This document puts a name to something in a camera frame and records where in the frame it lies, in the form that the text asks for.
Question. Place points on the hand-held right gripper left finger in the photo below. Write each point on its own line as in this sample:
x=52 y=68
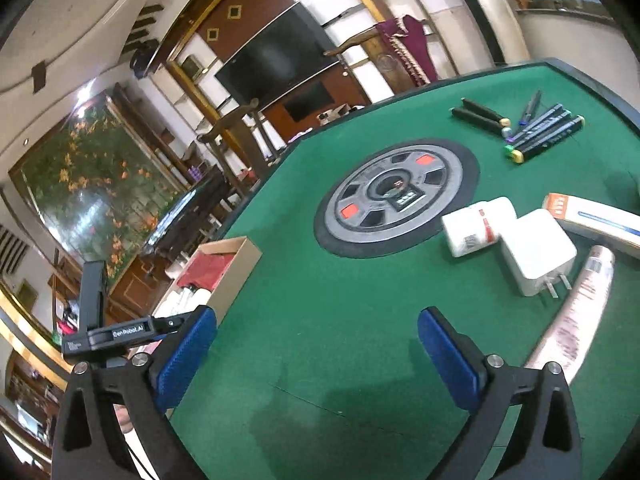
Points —
x=187 y=355

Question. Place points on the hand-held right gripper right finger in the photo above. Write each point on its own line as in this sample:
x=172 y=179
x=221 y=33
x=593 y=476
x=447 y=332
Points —
x=445 y=355

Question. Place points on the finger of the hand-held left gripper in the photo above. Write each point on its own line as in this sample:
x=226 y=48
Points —
x=167 y=325

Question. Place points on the red foil packet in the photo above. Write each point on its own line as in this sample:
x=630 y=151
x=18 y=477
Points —
x=205 y=267

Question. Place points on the cardboard box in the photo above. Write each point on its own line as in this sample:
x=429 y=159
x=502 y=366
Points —
x=235 y=270

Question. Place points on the white orange ointment box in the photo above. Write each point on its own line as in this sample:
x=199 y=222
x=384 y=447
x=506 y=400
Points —
x=595 y=217

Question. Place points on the black zither on stand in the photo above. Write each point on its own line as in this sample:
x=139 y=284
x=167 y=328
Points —
x=180 y=220

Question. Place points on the flower painting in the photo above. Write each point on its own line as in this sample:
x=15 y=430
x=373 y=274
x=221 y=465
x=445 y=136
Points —
x=90 y=185

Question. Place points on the white pill bottle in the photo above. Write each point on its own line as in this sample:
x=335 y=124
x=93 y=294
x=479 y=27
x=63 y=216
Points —
x=470 y=232

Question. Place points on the pink tube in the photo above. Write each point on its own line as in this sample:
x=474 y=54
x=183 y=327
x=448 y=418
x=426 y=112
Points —
x=575 y=310

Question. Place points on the white charger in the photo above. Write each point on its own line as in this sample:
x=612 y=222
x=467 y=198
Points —
x=537 y=250

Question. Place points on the round table control panel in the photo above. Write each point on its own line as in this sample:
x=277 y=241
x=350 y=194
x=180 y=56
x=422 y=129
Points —
x=450 y=180

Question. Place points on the black marker yellow cap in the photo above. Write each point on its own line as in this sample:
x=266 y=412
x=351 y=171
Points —
x=550 y=139

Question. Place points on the blue pen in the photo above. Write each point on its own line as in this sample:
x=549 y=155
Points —
x=530 y=107

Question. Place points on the small black screen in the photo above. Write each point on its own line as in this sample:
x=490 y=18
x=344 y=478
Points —
x=307 y=100

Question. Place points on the black television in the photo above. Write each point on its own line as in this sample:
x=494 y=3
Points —
x=275 y=60

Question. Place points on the wooden chair with cloth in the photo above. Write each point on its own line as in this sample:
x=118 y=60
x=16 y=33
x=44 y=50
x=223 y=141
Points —
x=385 y=65

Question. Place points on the maroon fringed cloth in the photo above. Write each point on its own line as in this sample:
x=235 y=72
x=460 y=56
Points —
x=407 y=45

